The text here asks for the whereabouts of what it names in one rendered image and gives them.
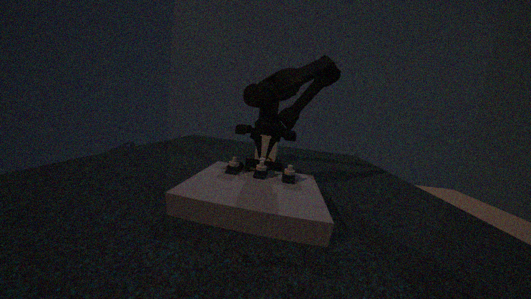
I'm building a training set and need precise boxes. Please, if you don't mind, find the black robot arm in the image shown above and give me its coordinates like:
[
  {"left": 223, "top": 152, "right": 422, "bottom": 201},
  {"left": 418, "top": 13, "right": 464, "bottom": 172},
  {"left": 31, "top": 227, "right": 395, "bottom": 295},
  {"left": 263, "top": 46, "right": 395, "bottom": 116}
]
[{"left": 243, "top": 55, "right": 341, "bottom": 136}]

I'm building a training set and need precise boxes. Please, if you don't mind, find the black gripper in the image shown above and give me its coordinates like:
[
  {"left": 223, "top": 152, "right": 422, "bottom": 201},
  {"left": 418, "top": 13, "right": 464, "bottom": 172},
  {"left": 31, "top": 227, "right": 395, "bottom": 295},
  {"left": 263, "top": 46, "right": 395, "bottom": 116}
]
[{"left": 235, "top": 109, "right": 297, "bottom": 159}]

